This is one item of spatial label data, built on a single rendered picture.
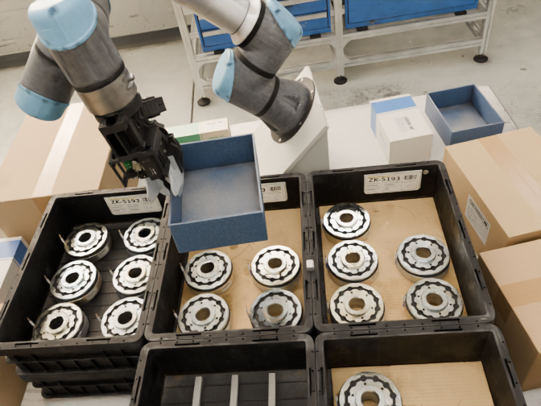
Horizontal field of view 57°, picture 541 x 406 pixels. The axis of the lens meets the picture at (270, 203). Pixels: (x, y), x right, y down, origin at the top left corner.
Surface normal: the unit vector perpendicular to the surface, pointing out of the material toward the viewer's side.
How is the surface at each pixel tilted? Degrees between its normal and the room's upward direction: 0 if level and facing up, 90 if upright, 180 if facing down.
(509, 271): 0
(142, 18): 90
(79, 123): 0
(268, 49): 87
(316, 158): 90
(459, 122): 0
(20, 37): 90
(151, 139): 8
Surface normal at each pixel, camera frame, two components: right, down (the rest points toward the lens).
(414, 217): -0.13, -0.69
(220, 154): 0.10, 0.71
